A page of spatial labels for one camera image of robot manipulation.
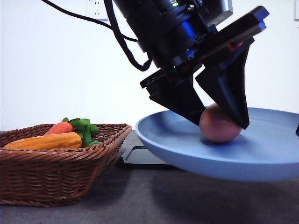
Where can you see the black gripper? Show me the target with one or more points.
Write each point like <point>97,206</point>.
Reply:
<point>226,79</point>

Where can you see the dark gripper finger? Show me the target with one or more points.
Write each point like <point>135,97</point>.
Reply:
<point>297,130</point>

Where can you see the blue plate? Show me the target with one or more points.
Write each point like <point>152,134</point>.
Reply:
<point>266,150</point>

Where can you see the brown egg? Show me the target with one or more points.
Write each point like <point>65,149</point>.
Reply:
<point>216,127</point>

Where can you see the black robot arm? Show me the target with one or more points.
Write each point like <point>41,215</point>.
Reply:
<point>190,38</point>

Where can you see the brown wicker basket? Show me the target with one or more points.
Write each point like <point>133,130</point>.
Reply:
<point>55,177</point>

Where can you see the black tray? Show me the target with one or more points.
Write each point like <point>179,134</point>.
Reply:
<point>143,156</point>

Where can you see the green pepper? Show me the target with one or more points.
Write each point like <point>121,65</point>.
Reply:
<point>87,137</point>

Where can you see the orange carrot with green leaves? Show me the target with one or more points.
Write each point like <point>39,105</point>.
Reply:
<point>70,126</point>

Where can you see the yellow corn cob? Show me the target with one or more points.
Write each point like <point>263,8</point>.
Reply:
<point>53,141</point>

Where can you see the black cable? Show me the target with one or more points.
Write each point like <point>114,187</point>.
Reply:
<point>111,24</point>

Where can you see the white wall socket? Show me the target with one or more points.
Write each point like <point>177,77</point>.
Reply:
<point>96,9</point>

